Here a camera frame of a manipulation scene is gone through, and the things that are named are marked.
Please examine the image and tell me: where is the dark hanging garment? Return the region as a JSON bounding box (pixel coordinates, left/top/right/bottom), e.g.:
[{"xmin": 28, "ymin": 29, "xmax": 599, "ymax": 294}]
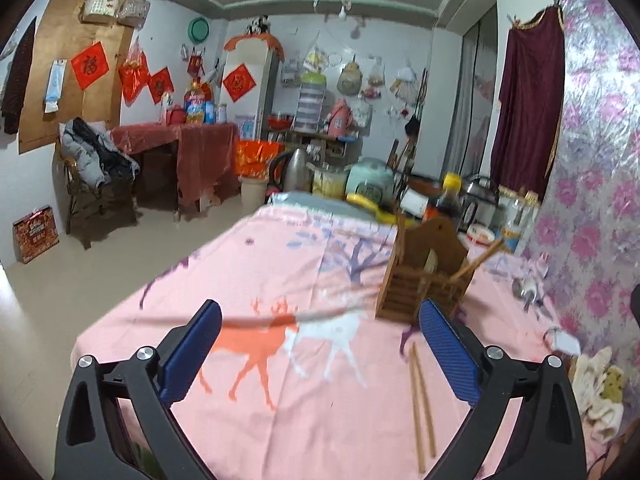
[{"xmin": 0, "ymin": 17, "xmax": 39, "ymax": 136}]

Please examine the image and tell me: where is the white blue hanging packet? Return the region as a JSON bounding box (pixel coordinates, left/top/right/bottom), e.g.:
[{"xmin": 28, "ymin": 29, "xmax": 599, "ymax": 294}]
[{"xmin": 44, "ymin": 59, "xmax": 68, "ymax": 114}]

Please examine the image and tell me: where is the red diamond fridge poster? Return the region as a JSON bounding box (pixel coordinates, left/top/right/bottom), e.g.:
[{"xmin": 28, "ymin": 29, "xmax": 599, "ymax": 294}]
[{"xmin": 222, "ymin": 63, "xmax": 259, "ymax": 102}]

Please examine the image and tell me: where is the wooden door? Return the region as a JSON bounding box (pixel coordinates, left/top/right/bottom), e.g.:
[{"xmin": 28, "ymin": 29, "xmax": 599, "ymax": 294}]
[{"xmin": 19, "ymin": 0, "xmax": 137, "ymax": 156}]

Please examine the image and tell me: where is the pink printed tablecloth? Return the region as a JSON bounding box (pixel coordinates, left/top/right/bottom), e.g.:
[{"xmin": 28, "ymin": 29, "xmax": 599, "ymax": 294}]
[{"xmin": 72, "ymin": 192, "xmax": 601, "ymax": 480}]

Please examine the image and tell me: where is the pale green electric cooker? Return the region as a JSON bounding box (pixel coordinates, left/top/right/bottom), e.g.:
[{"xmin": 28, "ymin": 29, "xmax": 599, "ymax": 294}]
[{"xmin": 345, "ymin": 157, "xmax": 397, "ymax": 207}]

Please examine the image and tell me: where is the yellow jar in bag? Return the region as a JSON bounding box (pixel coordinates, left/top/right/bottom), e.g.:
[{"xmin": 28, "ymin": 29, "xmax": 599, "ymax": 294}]
[{"xmin": 337, "ymin": 60, "xmax": 364, "ymax": 96}]

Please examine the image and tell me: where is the white refrigerator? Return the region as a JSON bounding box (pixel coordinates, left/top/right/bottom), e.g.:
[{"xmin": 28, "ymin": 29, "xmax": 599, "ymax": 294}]
[{"xmin": 220, "ymin": 35, "xmax": 282, "ymax": 142}]

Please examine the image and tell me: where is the clear beaded hanging basket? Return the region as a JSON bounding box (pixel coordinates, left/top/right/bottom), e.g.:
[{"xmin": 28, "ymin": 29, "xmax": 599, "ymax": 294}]
[{"xmin": 117, "ymin": 0, "xmax": 151, "ymax": 29}]

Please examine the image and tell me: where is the side table with red cloth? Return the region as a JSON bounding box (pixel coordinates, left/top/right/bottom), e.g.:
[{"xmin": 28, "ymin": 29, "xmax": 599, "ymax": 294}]
[{"xmin": 110, "ymin": 122, "xmax": 241, "ymax": 212}]

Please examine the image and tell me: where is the orange red bag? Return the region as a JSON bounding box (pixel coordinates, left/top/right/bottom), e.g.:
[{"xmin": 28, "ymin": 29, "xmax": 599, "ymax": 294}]
[{"xmin": 235, "ymin": 140, "xmax": 286, "ymax": 181}]

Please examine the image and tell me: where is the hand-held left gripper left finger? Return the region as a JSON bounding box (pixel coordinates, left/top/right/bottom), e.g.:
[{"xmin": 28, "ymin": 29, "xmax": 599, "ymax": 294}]
[{"xmin": 55, "ymin": 299, "xmax": 223, "ymax": 480}]

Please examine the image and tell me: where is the red rimmed paper bowl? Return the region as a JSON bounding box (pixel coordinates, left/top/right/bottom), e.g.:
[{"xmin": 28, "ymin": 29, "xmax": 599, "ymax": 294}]
[{"xmin": 466, "ymin": 225, "xmax": 497, "ymax": 247}]

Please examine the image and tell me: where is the yellow plastic container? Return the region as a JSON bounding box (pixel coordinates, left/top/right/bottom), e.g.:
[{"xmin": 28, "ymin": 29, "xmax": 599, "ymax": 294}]
[{"xmin": 312, "ymin": 165, "xmax": 349, "ymax": 199}]

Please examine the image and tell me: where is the red gift box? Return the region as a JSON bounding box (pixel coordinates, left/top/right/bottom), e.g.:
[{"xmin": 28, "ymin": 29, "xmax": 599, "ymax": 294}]
[{"xmin": 12, "ymin": 205, "xmax": 61, "ymax": 265}]

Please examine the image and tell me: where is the white plastic bucket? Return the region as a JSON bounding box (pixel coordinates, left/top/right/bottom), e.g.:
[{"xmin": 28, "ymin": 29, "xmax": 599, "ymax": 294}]
[{"xmin": 239, "ymin": 175, "xmax": 271, "ymax": 214}]

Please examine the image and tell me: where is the yellow capped soy sauce bottle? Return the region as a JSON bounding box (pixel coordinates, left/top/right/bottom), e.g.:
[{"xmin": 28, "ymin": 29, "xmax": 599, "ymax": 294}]
[{"xmin": 432, "ymin": 172, "xmax": 469, "ymax": 234}]

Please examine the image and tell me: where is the red hanging plastic bag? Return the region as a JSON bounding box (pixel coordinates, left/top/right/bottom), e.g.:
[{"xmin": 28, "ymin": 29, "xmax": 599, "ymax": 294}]
[{"xmin": 118, "ymin": 40, "xmax": 151, "ymax": 109}]

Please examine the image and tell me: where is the grey black jacket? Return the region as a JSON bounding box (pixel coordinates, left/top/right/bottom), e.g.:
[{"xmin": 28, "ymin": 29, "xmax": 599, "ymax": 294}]
[{"xmin": 60, "ymin": 117, "xmax": 141, "ymax": 191}]

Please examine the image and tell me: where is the green round plate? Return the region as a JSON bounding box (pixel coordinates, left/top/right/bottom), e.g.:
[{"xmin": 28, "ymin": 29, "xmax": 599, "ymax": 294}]
[{"xmin": 188, "ymin": 16, "xmax": 212, "ymax": 45}]

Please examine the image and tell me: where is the wooden chair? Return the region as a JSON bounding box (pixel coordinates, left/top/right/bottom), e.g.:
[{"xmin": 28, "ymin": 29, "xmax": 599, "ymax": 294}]
[{"xmin": 55, "ymin": 140, "xmax": 139, "ymax": 249}]

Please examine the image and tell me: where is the tiered striped food container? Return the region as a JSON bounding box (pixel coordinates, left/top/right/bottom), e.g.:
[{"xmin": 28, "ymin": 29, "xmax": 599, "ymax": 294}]
[{"xmin": 295, "ymin": 72, "xmax": 329, "ymax": 134}]

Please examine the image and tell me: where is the silver black rice cooker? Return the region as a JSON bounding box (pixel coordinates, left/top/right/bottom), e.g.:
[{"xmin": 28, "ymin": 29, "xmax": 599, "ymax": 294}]
[{"xmin": 460, "ymin": 174, "xmax": 502, "ymax": 232}]

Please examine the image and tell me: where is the cream knitted towel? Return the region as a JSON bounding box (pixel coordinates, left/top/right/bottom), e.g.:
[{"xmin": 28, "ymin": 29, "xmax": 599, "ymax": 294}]
[{"xmin": 570, "ymin": 346, "xmax": 627, "ymax": 445}]

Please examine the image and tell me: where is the steel thermos kettle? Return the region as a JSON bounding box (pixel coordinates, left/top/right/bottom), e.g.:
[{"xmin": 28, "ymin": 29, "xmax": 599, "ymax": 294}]
[{"xmin": 270, "ymin": 147, "xmax": 312, "ymax": 194}]

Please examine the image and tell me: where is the wooden slatted chopstick holder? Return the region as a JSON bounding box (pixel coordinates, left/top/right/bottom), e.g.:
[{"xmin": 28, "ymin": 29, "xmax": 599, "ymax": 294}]
[{"xmin": 375, "ymin": 214, "xmax": 477, "ymax": 324}]

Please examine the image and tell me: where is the white charger with cable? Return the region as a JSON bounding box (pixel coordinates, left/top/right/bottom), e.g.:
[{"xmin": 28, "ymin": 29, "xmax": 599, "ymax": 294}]
[{"xmin": 544, "ymin": 327, "xmax": 582, "ymax": 357}]

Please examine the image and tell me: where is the red diamond door poster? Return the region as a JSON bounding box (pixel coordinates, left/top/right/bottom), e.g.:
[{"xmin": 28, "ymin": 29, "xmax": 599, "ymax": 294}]
[{"xmin": 70, "ymin": 42, "xmax": 109, "ymax": 92}]

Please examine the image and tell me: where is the brown wooden chopstick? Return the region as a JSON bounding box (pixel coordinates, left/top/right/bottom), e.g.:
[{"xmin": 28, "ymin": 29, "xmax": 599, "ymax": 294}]
[
  {"xmin": 407, "ymin": 342, "xmax": 427, "ymax": 474},
  {"xmin": 449, "ymin": 237, "xmax": 506, "ymax": 282},
  {"xmin": 412, "ymin": 344, "xmax": 437, "ymax": 459}
]

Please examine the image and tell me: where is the white woven hanging basket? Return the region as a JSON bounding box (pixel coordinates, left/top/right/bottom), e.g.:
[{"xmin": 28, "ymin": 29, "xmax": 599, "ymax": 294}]
[{"xmin": 81, "ymin": 0, "xmax": 121, "ymax": 24}]

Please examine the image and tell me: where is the pink thermos jug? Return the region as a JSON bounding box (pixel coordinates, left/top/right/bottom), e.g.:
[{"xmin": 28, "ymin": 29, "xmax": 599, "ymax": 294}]
[{"xmin": 325, "ymin": 99, "xmax": 356, "ymax": 137}]

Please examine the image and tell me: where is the floral wall sheet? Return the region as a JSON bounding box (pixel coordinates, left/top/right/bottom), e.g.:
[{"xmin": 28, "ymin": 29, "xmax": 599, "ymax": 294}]
[{"xmin": 520, "ymin": 0, "xmax": 640, "ymax": 376}]

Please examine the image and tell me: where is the yellow oil bottle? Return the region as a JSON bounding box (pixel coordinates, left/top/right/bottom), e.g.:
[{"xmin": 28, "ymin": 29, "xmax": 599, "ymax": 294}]
[{"xmin": 184, "ymin": 77, "xmax": 214, "ymax": 125}]

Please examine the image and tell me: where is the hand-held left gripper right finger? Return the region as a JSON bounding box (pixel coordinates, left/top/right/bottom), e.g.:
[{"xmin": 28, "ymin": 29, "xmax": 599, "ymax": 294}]
[{"xmin": 417, "ymin": 299, "xmax": 588, "ymax": 480}]

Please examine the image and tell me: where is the clear plastic oil bottle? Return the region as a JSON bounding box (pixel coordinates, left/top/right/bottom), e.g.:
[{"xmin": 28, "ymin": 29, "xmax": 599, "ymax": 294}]
[{"xmin": 500, "ymin": 187, "xmax": 541, "ymax": 256}]

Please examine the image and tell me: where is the red diamond wall poster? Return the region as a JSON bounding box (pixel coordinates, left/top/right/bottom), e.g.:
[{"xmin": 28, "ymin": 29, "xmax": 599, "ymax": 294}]
[{"xmin": 148, "ymin": 67, "xmax": 176, "ymax": 106}]

